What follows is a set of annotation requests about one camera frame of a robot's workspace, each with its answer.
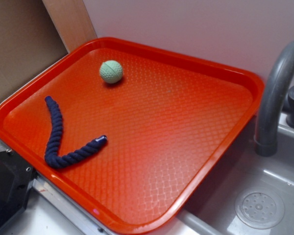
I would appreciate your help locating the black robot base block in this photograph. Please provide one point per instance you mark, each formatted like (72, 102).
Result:
(16, 177)

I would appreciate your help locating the green dimpled ball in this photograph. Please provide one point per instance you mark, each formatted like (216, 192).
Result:
(111, 72)

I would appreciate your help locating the orange plastic tray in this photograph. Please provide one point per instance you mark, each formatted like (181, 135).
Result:
(167, 122)

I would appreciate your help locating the grey sink faucet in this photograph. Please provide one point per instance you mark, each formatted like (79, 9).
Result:
(274, 101)

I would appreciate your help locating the grey plastic sink basin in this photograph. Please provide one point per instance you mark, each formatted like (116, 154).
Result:
(210, 210)

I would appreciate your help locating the round sink drain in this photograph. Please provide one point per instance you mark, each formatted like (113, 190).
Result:
(259, 208)

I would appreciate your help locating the brown cardboard panel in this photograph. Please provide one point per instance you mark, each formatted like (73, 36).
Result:
(29, 43)

